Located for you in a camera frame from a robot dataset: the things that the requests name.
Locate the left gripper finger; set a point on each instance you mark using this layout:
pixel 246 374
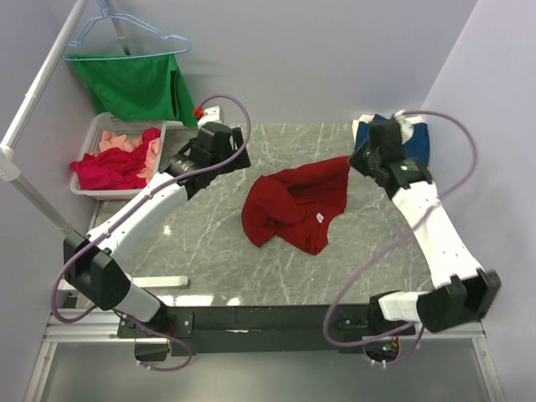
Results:
pixel 207 178
pixel 242 161

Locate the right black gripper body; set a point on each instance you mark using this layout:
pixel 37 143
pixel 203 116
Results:
pixel 365 159

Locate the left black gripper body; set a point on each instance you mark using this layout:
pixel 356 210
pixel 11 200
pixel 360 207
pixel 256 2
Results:
pixel 222 159

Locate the dark red t shirt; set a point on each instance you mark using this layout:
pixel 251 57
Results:
pixel 297 204

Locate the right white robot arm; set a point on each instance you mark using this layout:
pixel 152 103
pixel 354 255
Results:
pixel 462 290

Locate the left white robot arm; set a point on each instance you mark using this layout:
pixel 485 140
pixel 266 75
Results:
pixel 93 260

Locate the folded blue t shirt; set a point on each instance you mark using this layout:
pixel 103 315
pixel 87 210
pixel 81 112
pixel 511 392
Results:
pixel 417 146

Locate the folded white t shirt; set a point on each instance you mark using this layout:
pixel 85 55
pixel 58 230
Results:
pixel 368 118

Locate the magenta t shirt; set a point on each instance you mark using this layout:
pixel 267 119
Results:
pixel 112 170

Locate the green t shirt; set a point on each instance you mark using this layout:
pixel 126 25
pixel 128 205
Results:
pixel 138 89

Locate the peach pink garment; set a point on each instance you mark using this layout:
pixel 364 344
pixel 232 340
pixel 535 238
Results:
pixel 148 145

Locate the white laundry basket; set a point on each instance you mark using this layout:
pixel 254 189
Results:
pixel 108 122

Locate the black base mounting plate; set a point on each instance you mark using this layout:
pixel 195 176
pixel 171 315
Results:
pixel 250 329

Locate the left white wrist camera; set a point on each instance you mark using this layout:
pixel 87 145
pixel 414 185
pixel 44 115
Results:
pixel 206 115

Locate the light blue wire hanger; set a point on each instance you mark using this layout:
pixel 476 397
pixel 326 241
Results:
pixel 119 21

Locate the aluminium rail frame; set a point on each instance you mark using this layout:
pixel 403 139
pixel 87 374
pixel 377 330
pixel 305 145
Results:
pixel 86 361

